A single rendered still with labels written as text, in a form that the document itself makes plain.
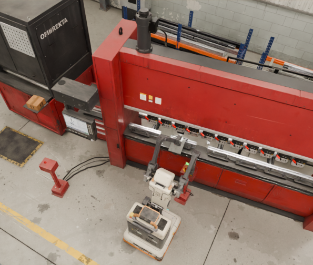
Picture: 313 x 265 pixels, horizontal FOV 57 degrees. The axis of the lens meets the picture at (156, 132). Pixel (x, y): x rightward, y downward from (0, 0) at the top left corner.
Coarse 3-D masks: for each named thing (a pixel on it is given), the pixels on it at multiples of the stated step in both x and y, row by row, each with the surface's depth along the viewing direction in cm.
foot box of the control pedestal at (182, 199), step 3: (189, 189) 465; (180, 195) 458; (183, 195) 458; (186, 195) 459; (189, 195) 471; (174, 198) 467; (177, 198) 467; (180, 198) 461; (183, 198) 457; (186, 198) 455; (177, 201) 463; (180, 201) 463; (183, 201) 464; (186, 201) 463; (183, 204) 461
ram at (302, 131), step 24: (144, 72) 344; (168, 96) 360; (192, 96) 346; (216, 96) 333; (240, 96) 321; (192, 120) 378; (216, 120) 363; (240, 120) 348; (264, 120) 335; (288, 120) 323; (312, 120) 312; (264, 144) 365; (288, 144) 350; (312, 144) 337
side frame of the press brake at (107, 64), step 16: (112, 32) 354; (128, 32) 355; (112, 48) 333; (96, 64) 332; (112, 64) 324; (96, 80) 353; (112, 80) 343; (112, 96) 365; (112, 112) 389; (128, 112) 433; (112, 128) 419; (112, 144) 450; (112, 160) 491
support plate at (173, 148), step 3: (183, 141) 415; (171, 144) 411; (183, 144) 412; (171, 147) 408; (174, 147) 408; (177, 147) 408; (180, 147) 408; (168, 150) 405; (171, 150) 405; (174, 150) 405; (177, 150) 405; (180, 150) 405; (177, 153) 402; (180, 153) 402
